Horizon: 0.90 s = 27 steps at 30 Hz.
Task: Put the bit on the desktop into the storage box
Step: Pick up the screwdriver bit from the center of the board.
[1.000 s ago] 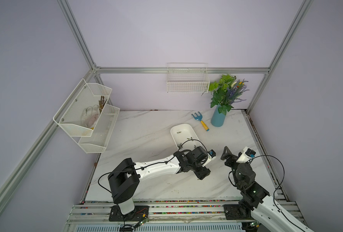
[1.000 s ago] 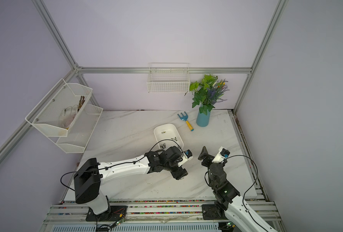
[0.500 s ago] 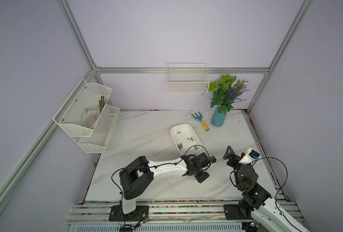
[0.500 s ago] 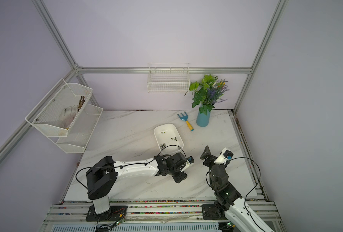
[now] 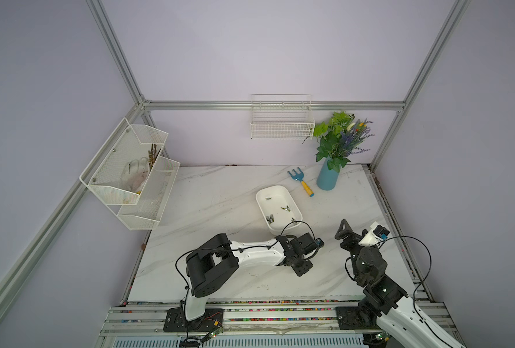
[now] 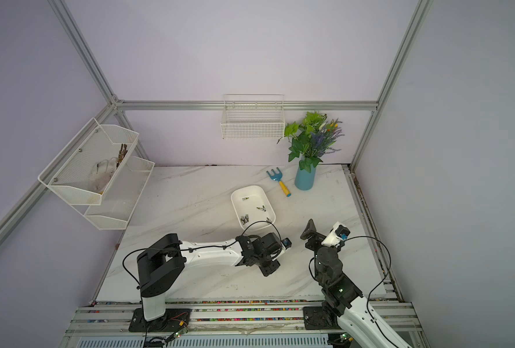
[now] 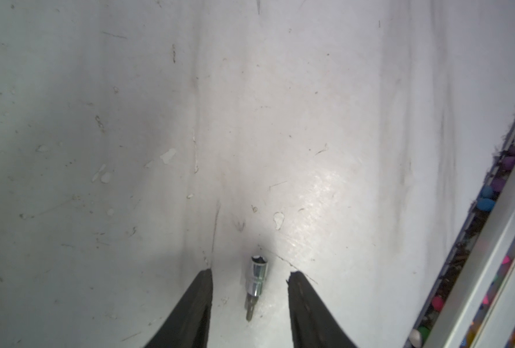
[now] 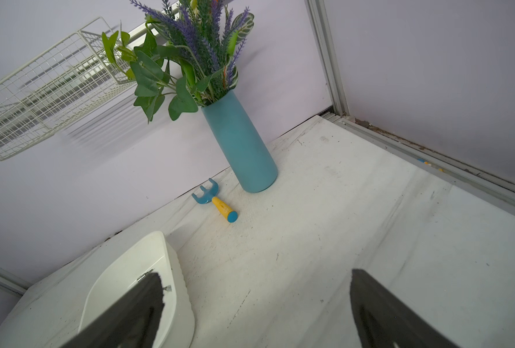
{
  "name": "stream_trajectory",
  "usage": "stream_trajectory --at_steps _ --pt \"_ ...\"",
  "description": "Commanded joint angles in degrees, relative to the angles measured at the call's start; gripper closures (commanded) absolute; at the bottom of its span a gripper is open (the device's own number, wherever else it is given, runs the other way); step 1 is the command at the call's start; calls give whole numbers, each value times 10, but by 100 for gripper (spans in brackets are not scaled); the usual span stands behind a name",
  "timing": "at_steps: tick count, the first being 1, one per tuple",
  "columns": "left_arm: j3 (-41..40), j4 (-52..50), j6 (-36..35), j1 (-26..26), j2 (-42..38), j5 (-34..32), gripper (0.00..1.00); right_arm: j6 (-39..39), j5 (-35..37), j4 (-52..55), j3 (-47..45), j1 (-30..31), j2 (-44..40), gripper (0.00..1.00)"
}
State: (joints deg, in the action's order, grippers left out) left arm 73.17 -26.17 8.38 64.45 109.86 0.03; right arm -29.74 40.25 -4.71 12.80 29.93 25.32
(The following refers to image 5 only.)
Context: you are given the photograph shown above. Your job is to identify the black camera cable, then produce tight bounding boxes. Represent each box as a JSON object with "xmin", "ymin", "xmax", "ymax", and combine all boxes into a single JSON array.
[
  {"xmin": 174, "ymin": 220, "xmax": 317, "ymax": 345},
  {"xmin": 381, "ymin": 235, "xmax": 454, "ymax": 348}
]

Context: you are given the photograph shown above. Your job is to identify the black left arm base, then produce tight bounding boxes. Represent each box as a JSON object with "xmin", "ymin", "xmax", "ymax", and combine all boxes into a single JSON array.
[{"xmin": 162, "ymin": 304, "xmax": 224, "ymax": 334}]

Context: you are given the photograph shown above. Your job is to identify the teal cylindrical vase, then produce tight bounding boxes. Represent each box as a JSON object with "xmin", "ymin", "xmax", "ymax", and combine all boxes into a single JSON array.
[{"xmin": 316, "ymin": 157, "xmax": 340, "ymax": 191}]

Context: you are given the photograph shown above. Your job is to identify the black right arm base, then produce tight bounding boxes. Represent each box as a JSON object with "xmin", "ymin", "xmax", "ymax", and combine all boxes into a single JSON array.
[{"xmin": 335, "ymin": 300, "xmax": 377, "ymax": 330}]

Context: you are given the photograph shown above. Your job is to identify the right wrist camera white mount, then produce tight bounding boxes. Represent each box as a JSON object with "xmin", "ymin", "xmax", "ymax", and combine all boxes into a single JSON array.
[{"xmin": 358, "ymin": 222, "xmax": 390, "ymax": 247}]

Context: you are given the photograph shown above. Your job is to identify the aluminium frame post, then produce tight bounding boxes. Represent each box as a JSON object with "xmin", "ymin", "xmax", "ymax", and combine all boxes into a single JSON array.
[{"xmin": 85, "ymin": 0, "xmax": 171, "ymax": 162}]

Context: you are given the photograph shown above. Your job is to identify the aluminium rail base frame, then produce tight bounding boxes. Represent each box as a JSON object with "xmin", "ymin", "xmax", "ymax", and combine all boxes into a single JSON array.
[{"xmin": 95, "ymin": 300, "xmax": 402, "ymax": 347}]

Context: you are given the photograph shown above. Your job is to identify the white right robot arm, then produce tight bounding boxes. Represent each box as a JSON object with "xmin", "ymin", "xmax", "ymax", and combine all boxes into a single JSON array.
[{"xmin": 335, "ymin": 219, "xmax": 463, "ymax": 347}]

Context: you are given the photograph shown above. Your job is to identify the green artificial plant bouquet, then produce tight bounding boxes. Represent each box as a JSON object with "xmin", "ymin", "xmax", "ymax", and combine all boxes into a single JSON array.
[{"xmin": 313, "ymin": 111, "xmax": 373, "ymax": 173}]

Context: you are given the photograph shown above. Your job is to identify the black left camera cable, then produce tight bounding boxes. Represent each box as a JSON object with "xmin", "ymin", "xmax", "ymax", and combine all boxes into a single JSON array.
[{"xmin": 174, "ymin": 220, "xmax": 317, "ymax": 345}]

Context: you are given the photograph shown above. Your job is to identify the white plastic storage box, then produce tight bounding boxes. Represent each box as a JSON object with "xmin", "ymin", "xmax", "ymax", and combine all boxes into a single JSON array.
[{"xmin": 255, "ymin": 185, "xmax": 302, "ymax": 235}]

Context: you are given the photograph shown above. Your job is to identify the brown twigs in shelf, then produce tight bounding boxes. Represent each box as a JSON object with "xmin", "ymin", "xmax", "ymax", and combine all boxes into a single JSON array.
[{"xmin": 148, "ymin": 144, "xmax": 160, "ymax": 171}]

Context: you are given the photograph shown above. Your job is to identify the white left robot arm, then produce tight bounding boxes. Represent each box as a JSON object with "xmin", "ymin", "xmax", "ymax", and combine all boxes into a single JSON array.
[{"xmin": 182, "ymin": 233, "xmax": 324, "ymax": 322}]

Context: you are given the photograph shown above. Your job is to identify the black right camera cable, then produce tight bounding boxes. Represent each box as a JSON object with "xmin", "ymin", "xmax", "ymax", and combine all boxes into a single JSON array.
[{"xmin": 381, "ymin": 235, "xmax": 454, "ymax": 348}]

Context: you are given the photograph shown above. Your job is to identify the white wire wall basket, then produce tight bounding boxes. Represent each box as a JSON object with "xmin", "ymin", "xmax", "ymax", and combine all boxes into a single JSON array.
[{"xmin": 250, "ymin": 94, "xmax": 315, "ymax": 141}]

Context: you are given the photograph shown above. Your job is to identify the white perforated metal shelf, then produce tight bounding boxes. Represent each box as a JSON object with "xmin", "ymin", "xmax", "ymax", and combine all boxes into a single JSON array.
[{"xmin": 79, "ymin": 118, "xmax": 168, "ymax": 206}]

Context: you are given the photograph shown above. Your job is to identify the blue yellow toy rake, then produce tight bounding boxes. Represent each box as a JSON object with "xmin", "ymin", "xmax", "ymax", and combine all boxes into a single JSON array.
[{"xmin": 287, "ymin": 167, "xmax": 315, "ymax": 197}]

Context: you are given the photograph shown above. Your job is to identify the lower white mesh shelf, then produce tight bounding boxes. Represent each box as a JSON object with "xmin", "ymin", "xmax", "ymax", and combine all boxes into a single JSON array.
[{"xmin": 117, "ymin": 156, "xmax": 180, "ymax": 231}]

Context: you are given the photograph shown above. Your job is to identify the clear bag in shelf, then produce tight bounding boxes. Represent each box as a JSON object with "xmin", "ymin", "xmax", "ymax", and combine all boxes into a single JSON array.
[{"xmin": 121, "ymin": 157, "xmax": 150, "ymax": 194}]

